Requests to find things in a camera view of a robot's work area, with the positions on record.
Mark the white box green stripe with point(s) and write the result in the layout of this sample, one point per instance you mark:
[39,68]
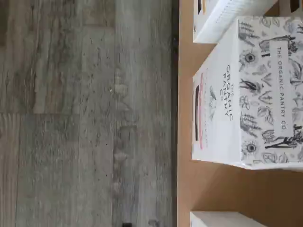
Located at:
[225,221]

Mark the black metal shelf beam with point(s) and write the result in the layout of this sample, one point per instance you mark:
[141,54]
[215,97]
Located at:
[175,118]

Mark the white box pink stripe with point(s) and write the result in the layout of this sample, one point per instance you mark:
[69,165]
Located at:
[220,106]

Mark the white box yellow stripe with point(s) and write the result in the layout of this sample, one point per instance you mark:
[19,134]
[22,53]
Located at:
[213,28]

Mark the small black block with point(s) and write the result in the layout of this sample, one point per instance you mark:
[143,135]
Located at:
[126,225]

